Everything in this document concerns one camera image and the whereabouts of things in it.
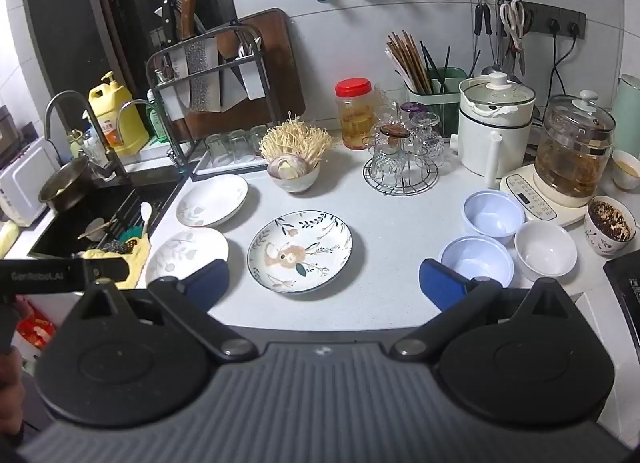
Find green bottle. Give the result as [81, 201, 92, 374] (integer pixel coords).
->
[148, 103, 172, 145]

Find glass kettle on cream base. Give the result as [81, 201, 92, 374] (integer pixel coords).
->
[500, 90, 617, 227]

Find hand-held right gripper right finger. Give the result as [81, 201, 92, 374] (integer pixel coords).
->
[390, 258, 574, 362]

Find white leaf print plate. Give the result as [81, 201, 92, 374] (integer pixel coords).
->
[145, 227, 230, 289]
[176, 174, 249, 227]

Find mint green kettle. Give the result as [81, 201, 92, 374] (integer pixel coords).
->
[612, 74, 640, 154]

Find white cup with tea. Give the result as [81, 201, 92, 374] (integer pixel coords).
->
[611, 149, 640, 191]

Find red lid glass jar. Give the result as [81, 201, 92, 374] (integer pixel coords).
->
[335, 78, 376, 151]

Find white tray of tumblers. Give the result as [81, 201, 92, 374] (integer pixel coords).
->
[192, 126, 273, 180]

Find patterned bowl with dark food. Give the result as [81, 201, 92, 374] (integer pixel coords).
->
[584, 196, 639, 258]

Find dark metal knife rack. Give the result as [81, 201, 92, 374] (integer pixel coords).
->
[146, 24, 282, 166]

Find grey sink faucet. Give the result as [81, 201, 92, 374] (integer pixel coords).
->
[43, 91, 122, 180]

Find person's left hand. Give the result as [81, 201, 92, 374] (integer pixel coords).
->
[0, 355, 26, 444]

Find steel cleaver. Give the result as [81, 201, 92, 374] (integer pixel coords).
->
[184, 38, 222, 111]

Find pale blue bowl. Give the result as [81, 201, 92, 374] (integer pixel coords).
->
[439, 235, 515, 289]
[462, 190, 526, 245]

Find white countertop appliance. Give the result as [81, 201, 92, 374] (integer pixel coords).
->
[0, 137, 62, 227]

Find round wire cup rack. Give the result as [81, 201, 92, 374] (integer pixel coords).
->
[362, 158, 440, 196]

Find floral bear print plate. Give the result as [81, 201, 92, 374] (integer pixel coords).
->
[247, 210, 353, 294]

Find black wall socket strip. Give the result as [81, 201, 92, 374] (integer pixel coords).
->
[520, 2, 587, 39]

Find steel pot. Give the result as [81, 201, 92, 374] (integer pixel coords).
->
[38, 156, 94, 212]

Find hanging black utensils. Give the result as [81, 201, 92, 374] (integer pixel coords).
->
[472, 0, 501, 75]

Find yellow dish cloth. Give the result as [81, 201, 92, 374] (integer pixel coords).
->
[81, 237, 152, 289]

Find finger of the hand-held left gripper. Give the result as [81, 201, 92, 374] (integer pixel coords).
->
[0, 257, 131, 294]

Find green chopstick holder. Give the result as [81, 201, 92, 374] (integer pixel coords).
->
[405, 67, 469, 138]

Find white electric cooking pot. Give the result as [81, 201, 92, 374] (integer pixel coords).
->
[450, 72, 537, 180]

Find cut onion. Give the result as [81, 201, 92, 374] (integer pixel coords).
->
[268, 154, 307, 179]

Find brown wooden cutting board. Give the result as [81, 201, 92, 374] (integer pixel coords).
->
[184, 8, 306, 140]

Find white bowl with onion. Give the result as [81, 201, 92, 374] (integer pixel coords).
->
[266, 154, 321, 193]

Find yellow detergent bottle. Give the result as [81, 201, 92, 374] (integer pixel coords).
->
[88, 70, 150, 149]

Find black kitchen sink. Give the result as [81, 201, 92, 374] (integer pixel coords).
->
[27, 178, 188, 260]

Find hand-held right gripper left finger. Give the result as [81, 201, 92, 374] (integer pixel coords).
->
[75, 259, 260, 362]

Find bundle of wooden chopsticks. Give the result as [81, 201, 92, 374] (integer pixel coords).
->
[385, 31, 434, 94]

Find hanging kitchen scissors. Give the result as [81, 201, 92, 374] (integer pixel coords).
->
[500, 0, 527, 76]

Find plain white bowl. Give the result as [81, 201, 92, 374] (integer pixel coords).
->
[514, 220, 579, 279]

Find clear glass cup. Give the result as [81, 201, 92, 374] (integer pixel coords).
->
[409, 112, 446, 170]
[369, 124, 407, 185]

